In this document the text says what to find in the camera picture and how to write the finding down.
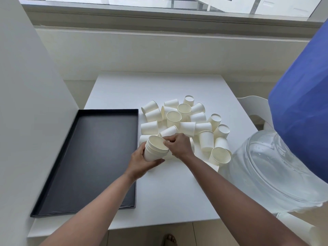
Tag person's right hand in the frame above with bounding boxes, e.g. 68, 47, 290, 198
162, 133, 195, 161

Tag person's left hand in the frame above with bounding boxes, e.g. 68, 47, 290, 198
128, 145, 166, 181

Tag nested white paper cup stack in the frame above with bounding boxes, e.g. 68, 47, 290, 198
143, 135, 171, 162

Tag person's left forearm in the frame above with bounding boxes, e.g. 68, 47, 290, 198
38, 173, 136, 246

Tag person's right forearm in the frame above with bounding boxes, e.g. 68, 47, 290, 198
183, 154, 312, 246

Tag pile of loose paper cups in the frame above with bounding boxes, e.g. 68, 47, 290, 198
139, 95, 233, 172

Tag black rectangular tray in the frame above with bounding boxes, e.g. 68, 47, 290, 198
30, 109, 139, 218

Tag person's foot in sandal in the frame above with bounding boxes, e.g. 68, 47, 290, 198
162, 233, 178, 246

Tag white chair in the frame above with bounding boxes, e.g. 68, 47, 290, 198
236, 96, 275, 131

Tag blue cloth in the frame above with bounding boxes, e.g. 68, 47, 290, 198
268, 22, 328, 184

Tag grey window frame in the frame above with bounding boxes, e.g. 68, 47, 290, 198
18, 0, 326, 39

